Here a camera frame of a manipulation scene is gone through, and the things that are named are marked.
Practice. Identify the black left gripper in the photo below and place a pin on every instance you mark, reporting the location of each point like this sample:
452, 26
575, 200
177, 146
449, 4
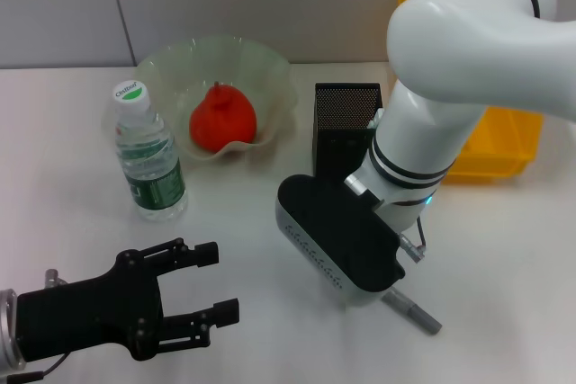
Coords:
85, 312

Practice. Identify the green label water bottle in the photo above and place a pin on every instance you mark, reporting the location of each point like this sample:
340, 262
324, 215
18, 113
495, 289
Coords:
148, 154

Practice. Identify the grey glitter marker pen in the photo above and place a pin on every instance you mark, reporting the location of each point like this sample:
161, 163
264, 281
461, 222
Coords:
414, 309

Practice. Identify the green utility knife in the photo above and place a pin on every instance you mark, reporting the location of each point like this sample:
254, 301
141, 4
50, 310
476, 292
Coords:
375, 119

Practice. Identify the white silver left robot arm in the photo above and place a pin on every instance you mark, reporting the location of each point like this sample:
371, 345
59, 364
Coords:
8, 330

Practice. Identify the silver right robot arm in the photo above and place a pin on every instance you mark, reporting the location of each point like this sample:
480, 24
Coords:
450, 42

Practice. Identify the translucent green fruit plate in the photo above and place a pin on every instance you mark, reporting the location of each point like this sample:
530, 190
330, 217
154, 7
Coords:
252, 65

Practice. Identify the black mesh pen holder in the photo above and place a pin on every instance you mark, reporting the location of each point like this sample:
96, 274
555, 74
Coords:
342, 105

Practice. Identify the yellow plastic bin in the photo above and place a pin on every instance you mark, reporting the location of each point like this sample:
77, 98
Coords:
495, 154

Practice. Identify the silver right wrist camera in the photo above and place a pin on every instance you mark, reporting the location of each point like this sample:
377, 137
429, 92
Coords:
342, 240

